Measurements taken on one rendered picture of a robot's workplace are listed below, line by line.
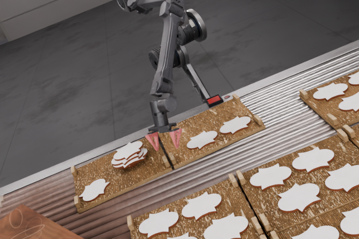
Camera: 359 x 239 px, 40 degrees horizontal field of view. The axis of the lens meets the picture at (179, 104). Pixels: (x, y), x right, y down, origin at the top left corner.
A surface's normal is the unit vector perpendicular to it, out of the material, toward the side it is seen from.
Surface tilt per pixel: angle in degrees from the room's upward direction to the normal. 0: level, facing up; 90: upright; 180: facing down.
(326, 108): 0
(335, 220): 0
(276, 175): 0
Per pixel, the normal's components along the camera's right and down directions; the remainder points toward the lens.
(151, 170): -0.34, -0.84
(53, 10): 0.15, 0.38
